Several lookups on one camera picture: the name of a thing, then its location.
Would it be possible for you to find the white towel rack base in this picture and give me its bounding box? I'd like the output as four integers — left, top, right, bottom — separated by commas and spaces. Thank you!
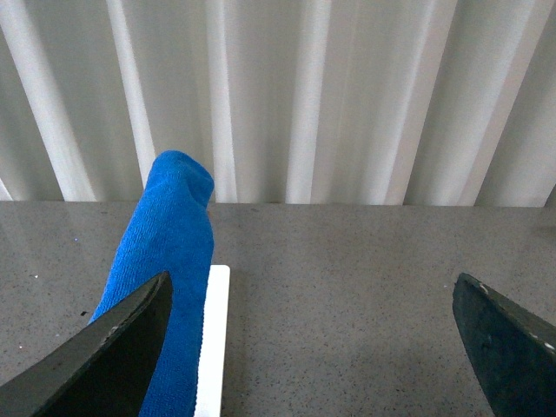
194, 265, 230, 417

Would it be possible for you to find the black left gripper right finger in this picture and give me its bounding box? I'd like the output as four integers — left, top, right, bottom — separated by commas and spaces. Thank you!
453, 273, 555, 416

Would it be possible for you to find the blue microfiber cloth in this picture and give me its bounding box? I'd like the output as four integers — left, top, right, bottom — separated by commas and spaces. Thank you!
92, 150, 214, 416

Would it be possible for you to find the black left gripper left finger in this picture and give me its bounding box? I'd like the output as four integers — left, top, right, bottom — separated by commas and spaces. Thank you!
1, 272, 173, 416

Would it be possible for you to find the white pleated curtain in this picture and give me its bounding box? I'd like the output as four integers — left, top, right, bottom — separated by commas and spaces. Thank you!
1, 1, 555, 207

